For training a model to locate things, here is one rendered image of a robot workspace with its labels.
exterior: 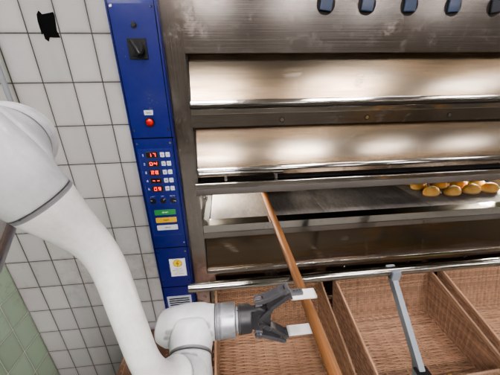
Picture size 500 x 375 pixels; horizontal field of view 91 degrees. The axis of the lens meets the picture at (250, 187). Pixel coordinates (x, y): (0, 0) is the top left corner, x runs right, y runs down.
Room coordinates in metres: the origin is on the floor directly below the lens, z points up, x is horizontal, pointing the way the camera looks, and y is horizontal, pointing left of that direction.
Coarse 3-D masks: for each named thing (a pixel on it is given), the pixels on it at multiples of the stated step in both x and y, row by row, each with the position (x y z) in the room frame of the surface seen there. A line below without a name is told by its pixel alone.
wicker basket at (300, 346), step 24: (264, 288) 0.97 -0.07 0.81; (288, 312) 0.94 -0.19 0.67; (240, 336) 0.87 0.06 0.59; (312, 336) 0.87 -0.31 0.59; (336, 336) 0.76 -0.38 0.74; (216, 360) 0.64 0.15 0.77; (240, 360) 0.75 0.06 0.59; (264, 360) 0.75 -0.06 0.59; (288, 360) 0.75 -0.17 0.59; (312, 360) 0.75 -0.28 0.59; (336, 360) 0.72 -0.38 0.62
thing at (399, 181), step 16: (304, 176) 1.08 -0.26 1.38; (320, 176) 1.06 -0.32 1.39; (448, 176) 0.94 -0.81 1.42; (464, 176) 0.95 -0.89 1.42; (480, 176) 0.95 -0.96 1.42; (496, 176) 0.96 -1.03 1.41; (208, 192) 0.85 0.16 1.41; (224, 192) 0.85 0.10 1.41; (240, 192) 0.86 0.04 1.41; (256, 192) 0.86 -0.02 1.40
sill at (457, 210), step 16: (384, 208) 1.13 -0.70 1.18; (400, 208) 1.13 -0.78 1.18; (416, 208) 1.13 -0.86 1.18; (432, 208) 1.12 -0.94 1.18; (448, 208) 1.12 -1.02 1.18; (464, 208) 1.12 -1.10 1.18; (480, 208) 1.12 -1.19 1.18; (496, 208) 1.13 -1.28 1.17; (208, 224) 1.00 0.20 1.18; (224, 224) 1.00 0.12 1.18; (240, 224) 1.00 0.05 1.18; (256, 224) 1.01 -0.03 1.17; (288, 224) 1.02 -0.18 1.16; (304, 224) 1.03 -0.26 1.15; (320, 224) 1.04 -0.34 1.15
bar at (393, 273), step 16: (320, 272) 0.68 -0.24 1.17; (336, 272) 0.67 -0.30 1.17; (352, 272) 0.67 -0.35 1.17; (368, 272) 0.67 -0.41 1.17; (384, 272) 0.68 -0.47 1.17; (400, 272) 0.67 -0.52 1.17; (416, 272) 0.69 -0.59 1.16; (192, 288) 0.62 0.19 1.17; (208, 288) 0.62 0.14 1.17; (224, 288) 0.62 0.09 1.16; (240, 288) 0.63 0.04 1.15; (400, 304) 0.62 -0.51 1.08; (400, 320) 0.60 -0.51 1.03; (416, 352) 0.52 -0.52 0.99; (416, 368) 0.49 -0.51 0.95
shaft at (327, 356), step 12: (264, 192) 1.29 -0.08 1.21; (276, 228) 0.91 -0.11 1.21; (288, 252) 0.74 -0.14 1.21; (288, 264) 0.69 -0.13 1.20; (300, 276) 0.62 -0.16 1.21; (312, 312) 0.48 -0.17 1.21; (312, 324) 0.45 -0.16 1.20; (324, 336) 0.42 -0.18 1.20; (324, 348) 0.39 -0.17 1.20; (324, 360) 0.36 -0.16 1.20; (336, 372) 0.34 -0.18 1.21
